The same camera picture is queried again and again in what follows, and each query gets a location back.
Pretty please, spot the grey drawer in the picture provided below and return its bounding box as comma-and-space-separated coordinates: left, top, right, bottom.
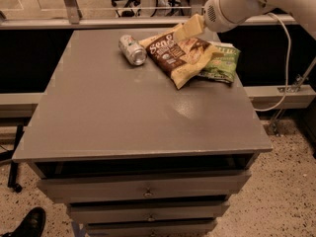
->
68, 200, 229, 223
38, 170, 251, 203
86, 219, 216, 237

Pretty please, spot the silver 7up can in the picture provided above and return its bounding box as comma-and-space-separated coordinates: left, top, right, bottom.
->
118, 35, 147, 66

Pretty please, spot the middle grey drawer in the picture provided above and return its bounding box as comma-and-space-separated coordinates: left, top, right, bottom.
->
68, 200, 229, 223

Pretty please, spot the bottom grey drawer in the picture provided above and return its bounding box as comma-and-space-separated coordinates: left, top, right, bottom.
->
86, 219, 216, 237

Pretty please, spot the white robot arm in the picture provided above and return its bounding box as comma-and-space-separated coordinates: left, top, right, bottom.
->
174, 0, 316, 40

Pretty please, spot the grey drawer cabinet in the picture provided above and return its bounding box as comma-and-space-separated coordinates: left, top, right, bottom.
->
11, 27, 274, 237

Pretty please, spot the black stand leg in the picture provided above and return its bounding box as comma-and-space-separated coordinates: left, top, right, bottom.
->
8, 125, 23, 193

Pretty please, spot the brown Sea Salt chip bag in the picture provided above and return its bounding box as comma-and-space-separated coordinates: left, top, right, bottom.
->
139, 24, 223, 89

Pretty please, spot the metal railing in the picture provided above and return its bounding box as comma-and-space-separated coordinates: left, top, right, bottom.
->
0, 0, 297, 31

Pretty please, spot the black leather shoe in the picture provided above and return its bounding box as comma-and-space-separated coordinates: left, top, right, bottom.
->
0, 206, 46, 237

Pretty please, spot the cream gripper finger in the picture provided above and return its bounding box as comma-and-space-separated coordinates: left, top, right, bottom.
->
173, 15, 204, 41

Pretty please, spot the green chip bag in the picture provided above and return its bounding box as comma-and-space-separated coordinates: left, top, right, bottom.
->
198, 41, 240, 84

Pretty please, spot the top grey drawer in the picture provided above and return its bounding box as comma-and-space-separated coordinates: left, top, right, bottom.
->
38, 170, 251, 203

